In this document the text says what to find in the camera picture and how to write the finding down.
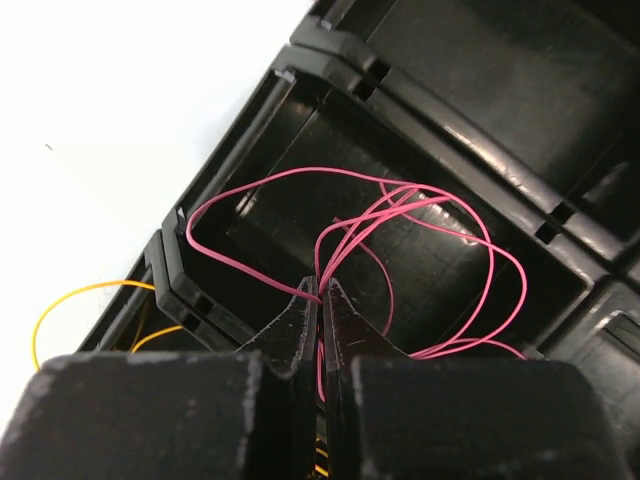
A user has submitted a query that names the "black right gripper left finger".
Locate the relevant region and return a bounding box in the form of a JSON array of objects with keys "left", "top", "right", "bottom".
[{"left": 1, "top": 277, "right": 318, "bottom": 479}]

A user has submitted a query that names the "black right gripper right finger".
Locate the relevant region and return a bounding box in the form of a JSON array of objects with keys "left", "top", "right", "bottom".
[{"left": 322, "top": 281, "right": 633, "bottom": 479}]

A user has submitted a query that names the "thick yellow cable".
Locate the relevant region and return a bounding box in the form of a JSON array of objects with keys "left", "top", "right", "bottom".
[{"left": 32, "top": 280, "right": 184, "bottom": 372}]

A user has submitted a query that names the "black compartment organizer tray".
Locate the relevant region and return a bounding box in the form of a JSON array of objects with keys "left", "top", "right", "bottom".
[{"left": 81, "top": 1, "right": 639, "bottom": 365}]

